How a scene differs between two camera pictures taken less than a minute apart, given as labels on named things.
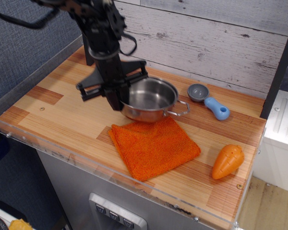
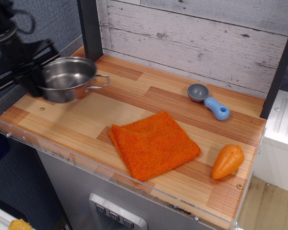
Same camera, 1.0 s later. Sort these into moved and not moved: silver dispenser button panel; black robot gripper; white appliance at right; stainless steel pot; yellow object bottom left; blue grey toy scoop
Moved: stainless steel pot; black robot gripper
Not moved: silver dispenser button panel; yellow object bottom left; blue grey toy scoop; white appliance at right
